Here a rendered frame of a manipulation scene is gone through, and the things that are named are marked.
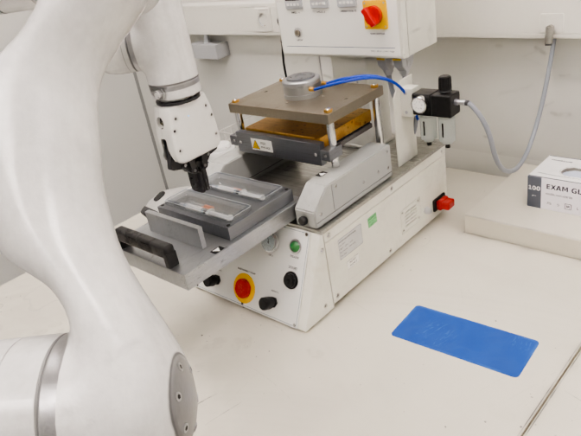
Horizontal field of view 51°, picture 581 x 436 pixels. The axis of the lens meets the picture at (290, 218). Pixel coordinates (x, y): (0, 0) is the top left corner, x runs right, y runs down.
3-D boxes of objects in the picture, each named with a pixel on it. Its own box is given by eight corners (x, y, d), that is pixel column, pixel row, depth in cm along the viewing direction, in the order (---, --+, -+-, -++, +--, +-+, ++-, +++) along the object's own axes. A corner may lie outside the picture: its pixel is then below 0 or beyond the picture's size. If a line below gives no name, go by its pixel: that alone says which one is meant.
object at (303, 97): (307, 107, 146) (299, 54, 140) (419, 119, 126) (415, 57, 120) (236, 144, 131) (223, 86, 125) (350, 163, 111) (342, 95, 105)
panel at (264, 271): (195, 285, 133) (205, 202, 130) (297, 329, 113) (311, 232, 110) (188, 286, 131) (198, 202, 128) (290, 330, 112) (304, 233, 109)
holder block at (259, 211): (222, 182, 126) (220, 171, 124) (294, 200, 113) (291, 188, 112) (160, 217, 115) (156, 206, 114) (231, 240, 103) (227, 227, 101)
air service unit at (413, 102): (411, 138, 130) (405, 70, 123) (474, 146, 121) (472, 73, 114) (398, 147, 127) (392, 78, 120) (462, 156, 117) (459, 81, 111)
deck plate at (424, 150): (328, 127, 160) (328, 124, 159) (447, 143, 137) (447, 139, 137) (198, 201, 131) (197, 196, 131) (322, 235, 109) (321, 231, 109)
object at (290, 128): (299, 118, 140) (292, 78, 135) (379, 128, 126) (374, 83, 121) (247, 145, 129) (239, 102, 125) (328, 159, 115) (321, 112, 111)
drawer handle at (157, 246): (128, 243, 108) (121, 223, 106) (180, 264, 98) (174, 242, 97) (118, 248, 107) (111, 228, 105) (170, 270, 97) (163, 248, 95)
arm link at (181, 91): (167, 89, 94) (171, 107, 95) (208, 72, 99) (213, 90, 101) (136, 86, 99) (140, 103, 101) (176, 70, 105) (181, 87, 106)
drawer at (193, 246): (229, 195, 129) (221, 161, 126) (307, 214, 115) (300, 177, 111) (114, 261, 111) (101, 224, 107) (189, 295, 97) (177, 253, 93)
